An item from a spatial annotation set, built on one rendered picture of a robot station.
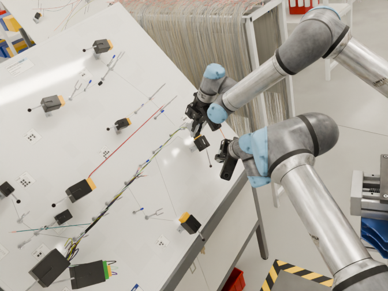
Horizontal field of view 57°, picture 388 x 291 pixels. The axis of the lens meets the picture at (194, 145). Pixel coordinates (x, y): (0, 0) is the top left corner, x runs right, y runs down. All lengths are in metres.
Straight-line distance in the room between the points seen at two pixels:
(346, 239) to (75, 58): 1.25
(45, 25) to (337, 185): 3.40
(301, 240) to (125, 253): 1.48
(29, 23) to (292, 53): 3.67
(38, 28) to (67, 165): 3.15
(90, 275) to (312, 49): 0.94
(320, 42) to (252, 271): 1.71
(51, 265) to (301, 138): 0.80
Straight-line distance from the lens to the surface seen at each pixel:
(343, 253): 0.79
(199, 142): 1.59
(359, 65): 1.22
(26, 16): 4.51
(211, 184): 1.66
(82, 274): 1.21
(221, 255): 1.89
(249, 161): 1.28
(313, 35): 1.10
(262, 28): 2.44
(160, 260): 1.47
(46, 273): 1.19
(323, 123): 0.93
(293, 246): 2.57
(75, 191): 1.28
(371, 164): 3.15
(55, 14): 4.57
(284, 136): 0.89
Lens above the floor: 2.03
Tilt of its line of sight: 34 degrees down
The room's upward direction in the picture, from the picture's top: 17 degrees counter-clockwise
